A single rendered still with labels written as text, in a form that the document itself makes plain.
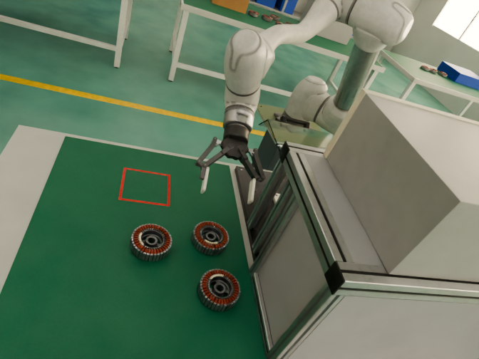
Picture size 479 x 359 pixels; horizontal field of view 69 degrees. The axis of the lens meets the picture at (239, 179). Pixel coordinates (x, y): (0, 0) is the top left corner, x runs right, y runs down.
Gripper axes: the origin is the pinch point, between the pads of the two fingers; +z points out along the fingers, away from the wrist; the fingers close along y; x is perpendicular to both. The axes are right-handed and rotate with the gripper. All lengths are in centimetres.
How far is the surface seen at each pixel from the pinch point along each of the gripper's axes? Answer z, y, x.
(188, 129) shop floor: -111, 2, 174
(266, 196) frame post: -4.3, 13.7, 5.8
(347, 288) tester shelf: 23.7, 17.7, -30.2
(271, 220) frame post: 4.3, 14.1, 1.4
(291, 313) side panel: 28.5, 16.6, -10.0
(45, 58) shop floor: -158, -129, 203
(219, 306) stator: 28.9, 3.3, 3.7
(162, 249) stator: 16.4, -13.2, 10.0
